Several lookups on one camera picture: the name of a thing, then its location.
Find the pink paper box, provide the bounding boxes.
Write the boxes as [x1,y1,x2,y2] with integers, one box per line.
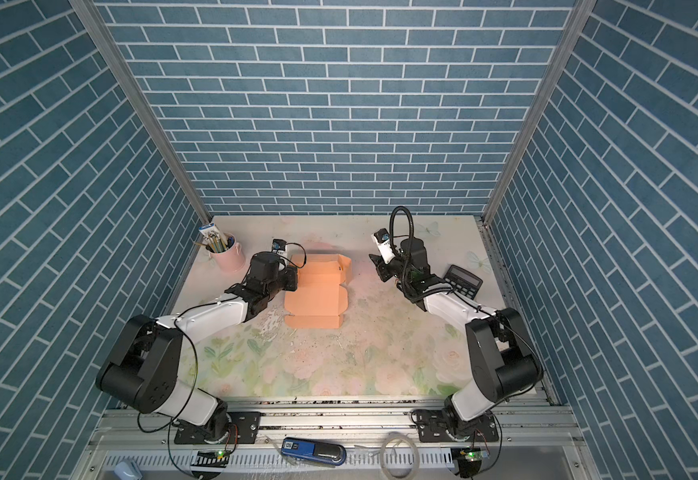
[284,254,351,329]

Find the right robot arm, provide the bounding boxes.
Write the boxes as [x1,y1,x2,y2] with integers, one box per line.
[369,229,544,423]

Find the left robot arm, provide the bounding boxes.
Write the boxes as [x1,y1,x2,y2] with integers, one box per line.
[95,250,303,441]

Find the pink pen holder cup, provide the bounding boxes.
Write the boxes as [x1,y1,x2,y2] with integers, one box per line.
[209,236,246,273]

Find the black Dexin desk calculator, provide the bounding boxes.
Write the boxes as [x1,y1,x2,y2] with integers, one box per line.
[444,264,483,300]

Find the pens in cup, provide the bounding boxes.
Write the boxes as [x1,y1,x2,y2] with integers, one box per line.
[199,223,231,253]

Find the left controller board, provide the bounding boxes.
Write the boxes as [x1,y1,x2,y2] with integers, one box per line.
[190,450,229,480]

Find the controller board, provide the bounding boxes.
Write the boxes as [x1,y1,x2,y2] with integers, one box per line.
[450,447,490,479]
[190,450,229,480]

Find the blue handheld device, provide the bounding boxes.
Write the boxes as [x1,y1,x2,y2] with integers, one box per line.
[281,437,347,467]

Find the right controller board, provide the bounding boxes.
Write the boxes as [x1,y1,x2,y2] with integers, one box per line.
[450,447,490,479]

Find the light blue object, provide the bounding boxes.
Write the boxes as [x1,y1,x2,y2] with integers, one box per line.
[113,459,143,480]

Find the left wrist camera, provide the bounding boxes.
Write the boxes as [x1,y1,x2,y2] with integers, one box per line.
[271,238,288,259]

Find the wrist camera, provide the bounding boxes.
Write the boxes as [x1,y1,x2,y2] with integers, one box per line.
[271,238,288,259]
[372,228,395,264]

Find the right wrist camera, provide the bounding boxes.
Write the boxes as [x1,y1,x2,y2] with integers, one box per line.
[372,228,395,264]

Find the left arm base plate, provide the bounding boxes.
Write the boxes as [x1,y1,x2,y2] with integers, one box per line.
[173,411,262,446]

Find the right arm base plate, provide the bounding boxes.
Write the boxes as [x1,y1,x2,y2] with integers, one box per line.
[409,408,500,443]

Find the coiled white cable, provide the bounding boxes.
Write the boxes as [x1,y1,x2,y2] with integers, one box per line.
[378,431,421,480]

